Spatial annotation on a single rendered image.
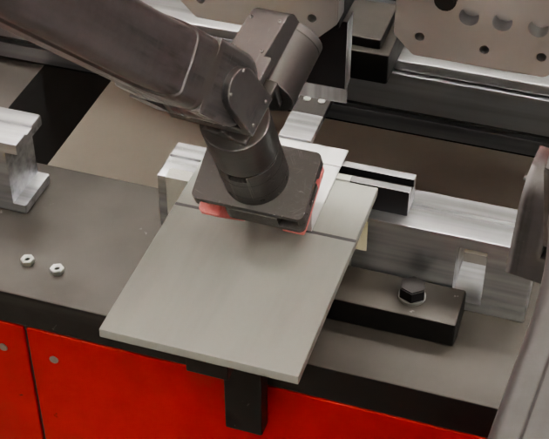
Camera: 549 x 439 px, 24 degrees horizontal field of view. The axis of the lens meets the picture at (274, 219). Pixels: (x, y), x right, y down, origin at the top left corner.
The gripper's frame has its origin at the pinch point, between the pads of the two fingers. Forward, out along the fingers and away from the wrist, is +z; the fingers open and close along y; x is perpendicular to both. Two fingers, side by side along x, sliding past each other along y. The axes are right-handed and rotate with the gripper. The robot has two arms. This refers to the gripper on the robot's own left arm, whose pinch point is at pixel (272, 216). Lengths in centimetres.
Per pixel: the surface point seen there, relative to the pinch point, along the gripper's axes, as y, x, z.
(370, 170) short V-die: -6.3, -9.7, 7.0
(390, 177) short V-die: -8.4, -9.4, 7.2
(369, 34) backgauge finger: -0.9, -28.0, 12.7
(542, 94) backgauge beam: -19.9, -28.5, 20.1
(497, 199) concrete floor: -6, -73, 153
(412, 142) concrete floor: 17, -86, 160
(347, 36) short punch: -3.8, -15.7, -7.8
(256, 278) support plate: -0.8, 6.7, -1.6
